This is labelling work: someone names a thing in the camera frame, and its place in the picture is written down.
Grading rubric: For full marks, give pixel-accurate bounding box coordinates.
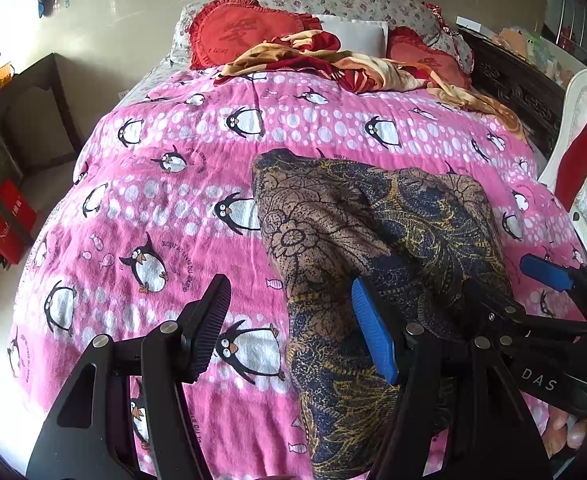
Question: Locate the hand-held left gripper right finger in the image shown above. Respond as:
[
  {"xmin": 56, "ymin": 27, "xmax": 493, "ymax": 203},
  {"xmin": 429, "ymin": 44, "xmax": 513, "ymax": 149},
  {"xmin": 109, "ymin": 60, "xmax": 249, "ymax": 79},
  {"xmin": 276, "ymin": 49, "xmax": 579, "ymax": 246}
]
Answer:
[{"xmin": 351, "ymin": 277, "xmax": 551, "ymax": 480}]

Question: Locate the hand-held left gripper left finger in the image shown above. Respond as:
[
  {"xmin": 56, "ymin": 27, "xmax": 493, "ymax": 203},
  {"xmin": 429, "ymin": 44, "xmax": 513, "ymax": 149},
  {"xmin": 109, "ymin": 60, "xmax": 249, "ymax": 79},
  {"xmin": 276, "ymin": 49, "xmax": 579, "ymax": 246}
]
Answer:
[{"xmin": 25, "ymin": 274, "xmax": 233, "ymax": 480}]

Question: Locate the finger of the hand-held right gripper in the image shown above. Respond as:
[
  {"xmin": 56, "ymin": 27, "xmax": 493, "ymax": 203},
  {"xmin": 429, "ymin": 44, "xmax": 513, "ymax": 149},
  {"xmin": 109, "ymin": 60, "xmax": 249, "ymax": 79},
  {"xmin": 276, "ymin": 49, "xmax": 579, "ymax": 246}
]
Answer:
[
  {"xmin": 520, "ymin": 254, "xmax": 587, "ymax": 313},
  {"xmin": 461, "ymin": 280, "xmax": 587, "ymax": 348}
]

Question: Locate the brown navy floral garment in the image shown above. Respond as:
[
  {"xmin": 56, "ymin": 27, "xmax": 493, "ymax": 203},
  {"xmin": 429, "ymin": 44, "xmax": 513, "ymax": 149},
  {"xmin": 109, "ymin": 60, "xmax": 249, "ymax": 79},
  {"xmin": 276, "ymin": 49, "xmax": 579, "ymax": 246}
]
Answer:
[{"xmin": 251, "ymin": 147, "xmax": 517, "ymax": 480}]

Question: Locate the person's right hand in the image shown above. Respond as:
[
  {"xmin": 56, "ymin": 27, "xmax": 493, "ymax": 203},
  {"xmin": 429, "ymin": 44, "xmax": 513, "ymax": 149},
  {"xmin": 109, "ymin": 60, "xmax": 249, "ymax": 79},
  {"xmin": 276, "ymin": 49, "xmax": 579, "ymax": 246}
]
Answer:
[{"xmin": 546, "ymin": 402, "xmax": 587, "ymax": 459}]

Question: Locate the red cloth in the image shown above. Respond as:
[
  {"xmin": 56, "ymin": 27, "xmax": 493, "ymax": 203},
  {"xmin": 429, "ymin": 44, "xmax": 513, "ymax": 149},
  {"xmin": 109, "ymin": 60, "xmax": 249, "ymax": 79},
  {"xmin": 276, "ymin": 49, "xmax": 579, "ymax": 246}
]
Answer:
[{"xmin": 556, "ymin": 62, "xmax": 587, "ymax": 211}]

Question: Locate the white carved chair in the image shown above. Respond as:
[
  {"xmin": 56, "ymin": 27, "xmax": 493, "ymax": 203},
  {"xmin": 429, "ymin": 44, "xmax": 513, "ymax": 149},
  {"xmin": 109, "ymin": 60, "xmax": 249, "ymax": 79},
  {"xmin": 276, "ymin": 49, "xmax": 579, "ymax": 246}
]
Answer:
[{"xmin": 538, "ymin": 67, "xmax": 587, "ymax": 261}]

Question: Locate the pink penguin blanket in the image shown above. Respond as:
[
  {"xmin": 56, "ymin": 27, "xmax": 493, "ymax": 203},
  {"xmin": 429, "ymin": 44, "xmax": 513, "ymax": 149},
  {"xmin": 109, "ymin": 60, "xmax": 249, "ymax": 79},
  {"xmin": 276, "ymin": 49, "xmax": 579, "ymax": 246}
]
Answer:
[{"xmin": 6, "ymin": 67, "xmax": 587, "ymax": 480}]

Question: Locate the dark carved wooden headboard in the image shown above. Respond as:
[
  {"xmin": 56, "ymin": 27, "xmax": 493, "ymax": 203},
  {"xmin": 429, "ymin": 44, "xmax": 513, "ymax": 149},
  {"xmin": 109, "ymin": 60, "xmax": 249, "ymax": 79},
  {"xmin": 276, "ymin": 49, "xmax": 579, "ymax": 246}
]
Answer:
[{"xmin": 456, "ymin": 25, "xmax": 569, "ymax": 171}]

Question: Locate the assorted clutter pile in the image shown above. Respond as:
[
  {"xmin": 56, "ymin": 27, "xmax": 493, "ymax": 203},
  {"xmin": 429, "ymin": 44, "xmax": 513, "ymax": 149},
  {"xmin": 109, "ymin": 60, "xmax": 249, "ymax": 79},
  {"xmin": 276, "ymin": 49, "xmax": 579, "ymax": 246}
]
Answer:
[{"xmin": 493, "ymin": 27, "xmax": 574, "ymax": 86}]

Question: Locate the red heart ruffled pillow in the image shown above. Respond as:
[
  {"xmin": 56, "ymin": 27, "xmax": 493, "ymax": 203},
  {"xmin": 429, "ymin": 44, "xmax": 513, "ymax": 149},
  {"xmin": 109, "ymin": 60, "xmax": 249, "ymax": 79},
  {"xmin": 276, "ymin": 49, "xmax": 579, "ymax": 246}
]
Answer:
[
  {"xmin": 188, "ymin": 0, "xmax": 324, "ymax": 71},
  {"xmin": 386, "ymin": 25, "xmax": 474, "ymax": 91}
]

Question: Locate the orange red fleece blanket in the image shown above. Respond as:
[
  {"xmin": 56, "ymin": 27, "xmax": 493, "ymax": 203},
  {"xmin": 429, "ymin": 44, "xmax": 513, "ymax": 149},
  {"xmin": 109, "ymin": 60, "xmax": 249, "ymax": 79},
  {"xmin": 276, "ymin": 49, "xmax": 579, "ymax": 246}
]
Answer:
[{"xmin": 214, "ymin": 30, "xmax": 531, "ymax": 143}]

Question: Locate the dark wooden cabinet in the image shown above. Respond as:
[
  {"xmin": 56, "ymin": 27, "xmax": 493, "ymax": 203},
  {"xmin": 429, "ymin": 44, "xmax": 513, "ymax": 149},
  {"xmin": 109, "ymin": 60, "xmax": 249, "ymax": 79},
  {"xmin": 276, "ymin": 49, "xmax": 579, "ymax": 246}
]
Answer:
[{"xmin": 0, "ymin": 52, "xmax": 87, "ymax": 261}]

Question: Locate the white pillow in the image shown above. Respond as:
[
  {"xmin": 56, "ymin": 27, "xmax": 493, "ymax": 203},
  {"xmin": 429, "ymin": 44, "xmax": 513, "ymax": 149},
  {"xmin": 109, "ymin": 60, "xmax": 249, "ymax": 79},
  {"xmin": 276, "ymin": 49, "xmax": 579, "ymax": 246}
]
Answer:
[{"xmin": 316, "ymin": 14, "xmax": 389, "ymax": 57}]

